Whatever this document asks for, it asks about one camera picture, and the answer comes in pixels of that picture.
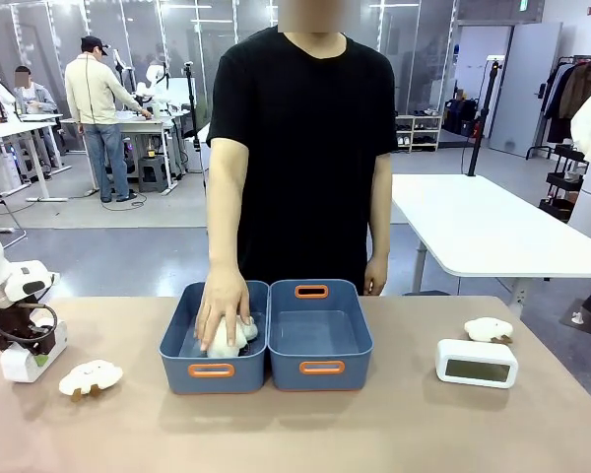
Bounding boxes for grey step stool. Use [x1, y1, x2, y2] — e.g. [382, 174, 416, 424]
[137, 157, 170, 194]

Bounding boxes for clothes rack with coats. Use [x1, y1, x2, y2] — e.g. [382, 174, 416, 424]
[525, 54, 591, 162]

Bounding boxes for person's right hand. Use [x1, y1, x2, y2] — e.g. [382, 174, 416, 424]
[194, 264, 252, 353]

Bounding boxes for blue basket orange handles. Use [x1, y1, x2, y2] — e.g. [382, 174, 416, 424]
[267, 278, 375, 393]
[158, 281, 272, 395]

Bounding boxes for man in cream sweater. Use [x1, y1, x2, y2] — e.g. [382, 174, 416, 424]
[64, 34, 154, 204]

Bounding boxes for black camera tripod pole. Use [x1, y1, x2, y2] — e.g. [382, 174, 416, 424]
[182, 60, 208, 193]

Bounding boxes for person's left forearm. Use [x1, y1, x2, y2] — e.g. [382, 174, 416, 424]
[367, 152, 394, 261]

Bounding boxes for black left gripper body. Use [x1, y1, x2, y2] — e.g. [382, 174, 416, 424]
[0, 301, 59, 356]

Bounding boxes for white workbench desk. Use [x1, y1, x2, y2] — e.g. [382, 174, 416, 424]
[58, 108, 191, 196]

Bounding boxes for white shoe rack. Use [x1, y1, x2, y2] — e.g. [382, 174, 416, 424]
[394, 113, 444, 153]

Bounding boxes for white rectangular table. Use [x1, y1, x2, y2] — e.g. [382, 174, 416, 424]
[389, 172, 591, 297]

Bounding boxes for seated person grey jacket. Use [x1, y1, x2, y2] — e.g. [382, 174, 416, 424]
[12, 65, 63, 169]

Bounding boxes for black tripod stand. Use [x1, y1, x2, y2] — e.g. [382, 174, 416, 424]
[466, 57, 503, 177]

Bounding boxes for black utility cart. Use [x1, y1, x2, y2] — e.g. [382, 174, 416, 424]
[539, 143, 588, 223]

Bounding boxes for white plush sheep toy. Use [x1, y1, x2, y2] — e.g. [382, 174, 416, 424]
[463, 316, 515, 345]
[58, 359, 125, 398]
[205, 314, 260, 360]

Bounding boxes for white standing desk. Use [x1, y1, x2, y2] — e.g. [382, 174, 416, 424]
[0, 113, 73, 203]

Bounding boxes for person's torso black t-shirt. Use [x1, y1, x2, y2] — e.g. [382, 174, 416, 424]
[205, 25, 400, 297]

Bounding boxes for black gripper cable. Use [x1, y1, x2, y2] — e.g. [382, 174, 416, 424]
[0, 301, 59, 347]

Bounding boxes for person's left hand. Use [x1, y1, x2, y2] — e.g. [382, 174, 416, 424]
[362, 254, 391, 298]

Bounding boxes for grey door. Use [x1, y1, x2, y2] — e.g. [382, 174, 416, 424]
[487, 22, 563, 159]

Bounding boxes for person's right forearm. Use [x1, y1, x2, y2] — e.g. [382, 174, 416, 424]
[205, 137, 247, 273]

